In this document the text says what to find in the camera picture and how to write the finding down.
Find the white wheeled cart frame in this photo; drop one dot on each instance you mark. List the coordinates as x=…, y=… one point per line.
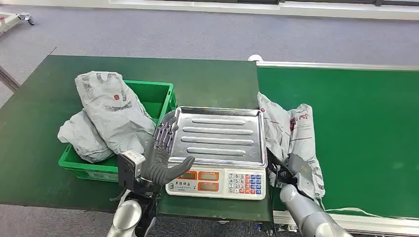
x=13, y=19

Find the small plain grey courier bag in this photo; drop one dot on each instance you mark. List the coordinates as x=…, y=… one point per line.
x=82, y=137

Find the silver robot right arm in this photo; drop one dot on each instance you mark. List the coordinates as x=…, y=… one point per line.
x=307, y=214

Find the electronic weighing scale steel tray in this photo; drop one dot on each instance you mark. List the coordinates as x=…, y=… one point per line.
x=219, y=140

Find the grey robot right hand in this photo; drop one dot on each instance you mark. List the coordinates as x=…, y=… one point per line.
x=299, y=166

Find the grey courier bag red lines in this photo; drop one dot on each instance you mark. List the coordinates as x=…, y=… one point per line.
x=278, y=127

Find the green conveyor belt machine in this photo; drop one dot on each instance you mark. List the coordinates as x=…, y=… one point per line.
x=360, y=130

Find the white window sill ledge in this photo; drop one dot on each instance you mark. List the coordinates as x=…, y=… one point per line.
x=327, y=9

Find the large grey courier bag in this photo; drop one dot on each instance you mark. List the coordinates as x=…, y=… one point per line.
x=114, y=111

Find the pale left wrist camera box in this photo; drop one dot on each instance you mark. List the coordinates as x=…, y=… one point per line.
x=132, y=162

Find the green plastic crate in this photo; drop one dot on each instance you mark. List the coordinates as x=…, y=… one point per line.
x=157, y=95

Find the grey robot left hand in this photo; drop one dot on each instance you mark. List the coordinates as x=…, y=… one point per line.
x=157, y=166

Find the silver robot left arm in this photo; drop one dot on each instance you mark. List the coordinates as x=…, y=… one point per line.
x=126, y=217

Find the dark metal bar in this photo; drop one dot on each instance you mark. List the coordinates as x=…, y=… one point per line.
x=8, y=79

